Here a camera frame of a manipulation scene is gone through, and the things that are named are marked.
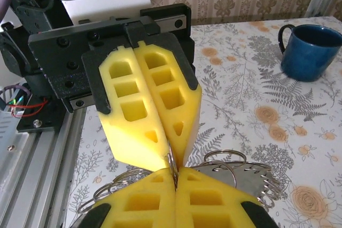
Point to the floral patterned table cover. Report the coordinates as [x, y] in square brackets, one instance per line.
[240, 118]

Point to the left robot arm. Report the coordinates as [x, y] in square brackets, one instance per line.
[26, 11]

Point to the blue enamel mug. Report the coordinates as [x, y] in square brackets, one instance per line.
[307, 57]

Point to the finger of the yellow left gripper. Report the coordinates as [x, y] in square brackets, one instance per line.
[171, 78]
[128, 132]

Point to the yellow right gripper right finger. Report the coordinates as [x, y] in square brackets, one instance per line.
[213, 206]

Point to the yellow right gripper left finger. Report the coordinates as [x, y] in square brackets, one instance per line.
[139, 204]

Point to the aluminium mounting rail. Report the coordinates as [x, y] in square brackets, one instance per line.
[40, 172]

